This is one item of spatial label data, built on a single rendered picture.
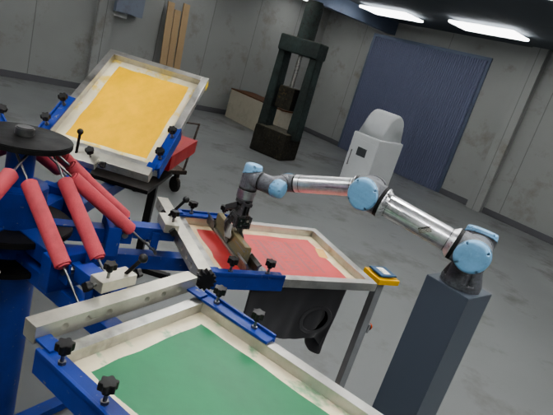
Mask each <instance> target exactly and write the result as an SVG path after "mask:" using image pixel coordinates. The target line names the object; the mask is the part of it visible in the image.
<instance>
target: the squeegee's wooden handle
mask: <svg viewBox="0 0 553 415"><path fill-rule="evenodd" d="M225 219H226V216H225V215H224V213H221V212H218V213H217V217H216V226H215V228H216V229H217V230H218V231H219V232H220V233H221V235H222V236H223V238H224V221H225ZM224 239H225V238H224ZM227 244H228V245H229V246H230V248H231V249H232V250H233V251H234V252H235V254H236V256H237V257H238V255H237V253H238V252H239V253H240V255H241V256H242V258H243V259H244V261H245V262H246V263H248V261H249V256H250V253H251V247H250V246H249V245H248V243H247V242H246V241H245V240H244V238H243V237H242V236H241V234H240V233H239V232H238V231H237V230H236V229H235V228H234V227H233V228H232V230H231V237H230V239H229V238H228V241H227Z"/></svg>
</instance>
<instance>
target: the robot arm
mask: <svg viewBox="0 0 553 415"><path fill-rule="evenodd" d="M257 190H259V191H261V192H263V193H265V194H268V195H270V196H272V197H274V198H282V197H283V196H284V195H285V193H286V192H295V193H306V194H327V195H338V196H347V197H348V200H349V202H350V204H351V206H352V207H354V208H355V209H357V210H360V211H367V212H369V213H370V214H372V215H374V216H376V217H378V216H384V217H386V218H387V219H389V220H390V221H393V222H394V223H396V224H398V225H399V226H401V227H403V228H404V229H406V230H408V231H410V232H411V233H413V234H414V235H417V236H419V237H420V238H421V239H423V240H425V241H427V242H429V243H430V244H432V245H434V246H435V247H437V248H439V249H441V250H442V251H443V254H444V257H445V258H447V259H449V260H451V262H450V263H449V264H448V265H447V266H446V267H445V268H444V270H443V271H442V273H441V274H440V279H441V280H442V281H443V282H444V283H446V284H447V285H449V286H450V287H452V288H454V289H456V290H458V291H461V292H464V293H467V294H471V295H478V294H480V292H481V289H482V280H483V273H484V271H485V270H486V269H487V268H488V266H489V265H490V263H491V261H492V254H493V251H494V248H495V246H496V244H497V243H498V239H499V237H498V235H496V234H495V233H493V232H491V231H488V230H486V229H483V228H481V227H479V226H474V225H467V227H466V229H465V230H464V229H462V228H459V229H453V228H452V227H451V226H448V225H446V224H445V223H443V222H441V221H439V220H438V219H436V218H434V217H432V216H431V215H429V214H427V213H425V212H423V211H421V210H420V209H419V208H417V207H414V206H412V205H411V204H410V203H407V202H405V201H404V200H402V199H400V198H399V197H397V196H395V195H394V193H393V190H392V189H391V188H389V187H388V186H387V184H386V182H385V181H384V179H382V178H381V177H379V176H377V175H356V176H355V177H354V178H347V177H333V176H318V175H293V174H290V173H285V174H283V175H275V176H271V175H268V174H266V173H264V172H263V167H262V166H261V165H259V164H257V163H254V162H247V163H246V164H245V167H244V171H243V174H242V177H241V180H240V183H239V187H238V191H237V194H236V201H237V202H233V203H227V204H226V205H225V210H229V211H230V214H229V215H227V218H226V219H225V221H224V238H225V242H226V243H227V241H228V238H229V239H230V238H231V230H232V228H233V227H234V228H236V229H237V231H238V232H239V233H240V234H241V236H242V237H243V238H244V233H243V230H244V229H249V228H250V225H251V222H252V220H253V218H252V217H251V216H250V215H249V209H250V208H251V207H252V206H253V204H252V203H253V200H254V196H255V195H256V191H257ZM231 222H232V223H233V225H232V224H231Z"/></svg>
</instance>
